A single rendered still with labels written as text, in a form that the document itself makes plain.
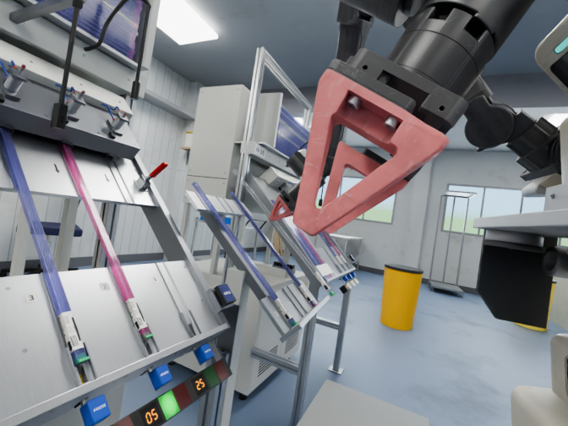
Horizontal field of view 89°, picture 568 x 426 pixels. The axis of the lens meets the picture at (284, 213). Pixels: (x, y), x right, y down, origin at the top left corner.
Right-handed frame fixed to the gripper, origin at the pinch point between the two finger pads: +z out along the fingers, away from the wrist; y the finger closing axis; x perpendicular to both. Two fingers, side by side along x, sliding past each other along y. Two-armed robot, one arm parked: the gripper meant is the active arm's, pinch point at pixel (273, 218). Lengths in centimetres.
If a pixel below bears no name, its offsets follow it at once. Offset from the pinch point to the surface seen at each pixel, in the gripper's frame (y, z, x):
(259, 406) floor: -62, 84, 53
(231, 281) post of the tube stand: 2.6, 22.6, 7.0
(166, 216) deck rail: 21.5, 17.7, -13.8
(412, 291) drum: -256, -6, 86
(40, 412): 60, 21, 17
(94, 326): 49, 22, 8
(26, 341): 58, 23, 7
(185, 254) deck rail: 22.3, 18.4, -1.5
